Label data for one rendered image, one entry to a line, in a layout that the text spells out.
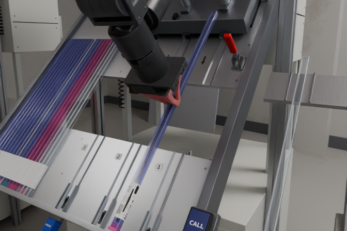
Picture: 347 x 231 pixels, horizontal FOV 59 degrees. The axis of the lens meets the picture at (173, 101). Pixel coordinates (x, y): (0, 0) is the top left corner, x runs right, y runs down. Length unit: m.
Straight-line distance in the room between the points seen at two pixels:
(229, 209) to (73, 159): 0.44
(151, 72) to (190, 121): 3.05
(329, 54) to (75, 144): 2.67
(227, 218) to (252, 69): 0.40
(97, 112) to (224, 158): 0.79
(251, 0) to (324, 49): 2.38
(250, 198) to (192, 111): 2.59
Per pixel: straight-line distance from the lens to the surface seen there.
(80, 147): 0.80
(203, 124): 3.44
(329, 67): 3.16
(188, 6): 0.85
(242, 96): 0.67
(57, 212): 0.73
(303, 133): 3.32
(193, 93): 3.50
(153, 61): 0.48
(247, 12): 0.78
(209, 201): 0.58
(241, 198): 0.98
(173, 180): 0.63
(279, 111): 0.94
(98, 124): 1.32
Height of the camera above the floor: 1.10
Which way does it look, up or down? 12 degrees down
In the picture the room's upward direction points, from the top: straight up
